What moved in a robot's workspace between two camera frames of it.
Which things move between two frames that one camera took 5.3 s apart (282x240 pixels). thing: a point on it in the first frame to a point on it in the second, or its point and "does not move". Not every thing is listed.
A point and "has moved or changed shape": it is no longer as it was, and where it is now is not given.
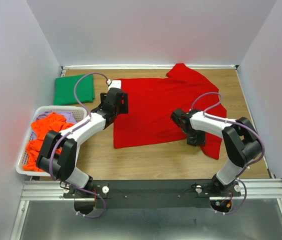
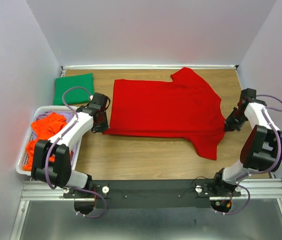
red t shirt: x=152 y=100 has moved or changed shape
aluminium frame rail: x=253 y=189 does not move
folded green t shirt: x=64 y=91 does not move
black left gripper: x=124 y=107 to x=101 y=129
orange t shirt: x=41 y=128 does not move
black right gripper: x=201 y=139 to x=229 y=125
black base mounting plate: x=150 y=194 does not move
